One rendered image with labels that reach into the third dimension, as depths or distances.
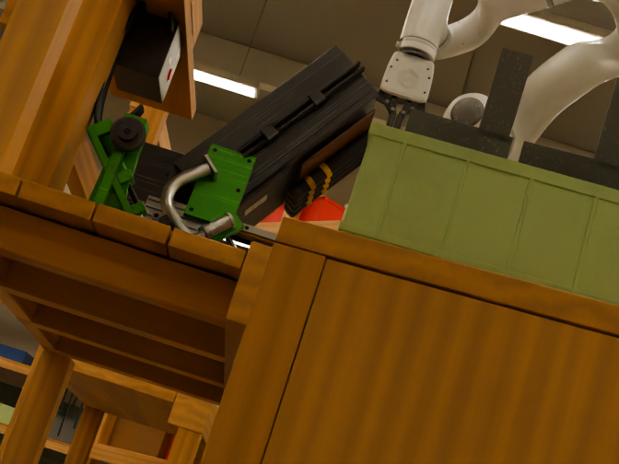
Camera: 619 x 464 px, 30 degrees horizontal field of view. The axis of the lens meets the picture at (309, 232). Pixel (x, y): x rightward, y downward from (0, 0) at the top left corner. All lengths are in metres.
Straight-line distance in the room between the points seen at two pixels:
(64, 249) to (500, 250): 0.93
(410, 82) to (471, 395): 1.16
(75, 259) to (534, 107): 0.94
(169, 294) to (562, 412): 0.94
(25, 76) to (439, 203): 0.95
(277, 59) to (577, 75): 8.26
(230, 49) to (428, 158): 9.05
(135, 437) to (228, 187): 4.10
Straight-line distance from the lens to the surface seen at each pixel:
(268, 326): 1.41
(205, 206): 2.71
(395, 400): 1.38
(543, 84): 2.33
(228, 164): 2.78
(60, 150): 2.53
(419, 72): 2.44
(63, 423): 11.22
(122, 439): 6.84
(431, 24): 2.48
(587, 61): 2.34
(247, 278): 2.03
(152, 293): 2.11
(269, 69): 10.46
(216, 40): 10.57
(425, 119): 1.65
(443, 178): 1.51
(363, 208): 1.49
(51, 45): 2.20
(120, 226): 2.06
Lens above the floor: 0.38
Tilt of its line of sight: 16 degrees up
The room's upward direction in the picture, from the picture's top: 18 degrees clockwise
